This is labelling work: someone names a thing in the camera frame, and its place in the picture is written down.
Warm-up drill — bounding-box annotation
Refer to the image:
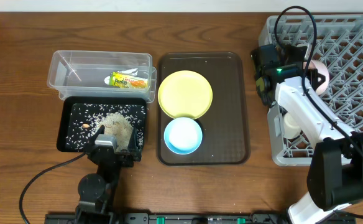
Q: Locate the grey dishwasher rack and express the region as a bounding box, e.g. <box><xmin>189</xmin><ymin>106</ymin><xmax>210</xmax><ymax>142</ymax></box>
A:
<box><xmin>259</xmin><ymin>15</ymin><xmax>363</xmax><ymax>166</ymax></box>

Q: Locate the brown serving tray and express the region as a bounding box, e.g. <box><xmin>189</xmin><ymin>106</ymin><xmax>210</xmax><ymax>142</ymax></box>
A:
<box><xmin>157</xmin><ymin>52</ymin><xmax>250</xmax><ymax>166</ymax></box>

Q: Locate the white bowl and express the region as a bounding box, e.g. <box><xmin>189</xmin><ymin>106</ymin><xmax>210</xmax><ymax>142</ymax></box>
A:
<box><xmin>306</xmin><ymin>60</ymin><xmax>330</xmax><ymax>95</ymax></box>

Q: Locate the green snack wrapper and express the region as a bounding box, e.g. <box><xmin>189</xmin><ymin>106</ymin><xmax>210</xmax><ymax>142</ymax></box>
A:
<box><xmin>108</xmin><ymin>72</ymin><xmax>148</xmax><ymax>88</ymax></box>

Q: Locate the yellow plate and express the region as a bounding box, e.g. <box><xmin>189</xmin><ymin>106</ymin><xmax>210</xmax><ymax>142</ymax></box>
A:
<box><xmin>158</xmin><ymin>70</ymin><xmax>213</xmax><ymax>119</ymax></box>

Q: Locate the food scraps rice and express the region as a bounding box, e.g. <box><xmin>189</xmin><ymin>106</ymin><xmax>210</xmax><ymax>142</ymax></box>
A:
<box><xmin>65</xmin><ymin>103</ymin><xmax>147</xmax><ymax>152</ymax></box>

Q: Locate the black tray bin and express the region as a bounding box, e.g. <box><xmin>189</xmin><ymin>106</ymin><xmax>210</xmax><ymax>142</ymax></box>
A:
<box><xmin>57</xmin><ymin>96</ymin><xmax>147</xmax><ymax>152</ymax></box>

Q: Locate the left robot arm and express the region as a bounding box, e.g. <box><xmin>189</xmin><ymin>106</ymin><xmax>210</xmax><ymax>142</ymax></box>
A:
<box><xmin>19</xmin><ymin>125</ymin><xmax>142</xmax><ymax>223</ymax></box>

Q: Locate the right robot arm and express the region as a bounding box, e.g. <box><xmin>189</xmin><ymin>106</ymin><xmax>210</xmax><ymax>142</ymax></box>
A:
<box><xmin>251</xmin><ymin>7</ymin><xmax>363</xmax><ymax>223</ymax></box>

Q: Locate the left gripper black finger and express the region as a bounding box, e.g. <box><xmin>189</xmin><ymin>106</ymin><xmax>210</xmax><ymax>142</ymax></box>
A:
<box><xmin>90</xmin><ymin>125</ymin><xmax>105</xmax><ymax>145</ymax></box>
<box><xmin>127</xmin><ymin>128</ymin><xmax>139</xmax><ymax>151</ymax></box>

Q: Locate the clear plastic bin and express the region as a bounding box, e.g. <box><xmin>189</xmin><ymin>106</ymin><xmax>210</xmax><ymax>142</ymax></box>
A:
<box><xmin>47</xmin><ymin>50</ymin><xmax>157</xmax><ymax>103</ymax></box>

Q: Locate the light blue bowl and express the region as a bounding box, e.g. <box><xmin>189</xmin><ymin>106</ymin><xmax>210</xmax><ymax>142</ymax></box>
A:
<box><xmin>163</xmin><ymin>117</ymin><xmax>203</xmax><ymax>155</ymax></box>

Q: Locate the white tissue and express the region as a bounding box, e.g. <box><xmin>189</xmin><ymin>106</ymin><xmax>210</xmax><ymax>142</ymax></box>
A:
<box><xmin>104</xmin><ymin>68</ymin><xmax>138</xmax><ymax>85</ymax></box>

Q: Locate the white cup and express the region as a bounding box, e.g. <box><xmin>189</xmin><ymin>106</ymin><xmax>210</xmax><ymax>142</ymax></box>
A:
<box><xmin>283</xmin><ymin>113</ymin><xmax>301</xmax><ymax>139</ymax></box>

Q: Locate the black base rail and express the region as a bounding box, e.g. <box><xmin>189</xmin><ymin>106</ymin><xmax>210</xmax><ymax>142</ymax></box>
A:
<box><xmin>44</xmin><ymin>205</ymin><xmax>356</xmax><ymax>224</ymax></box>

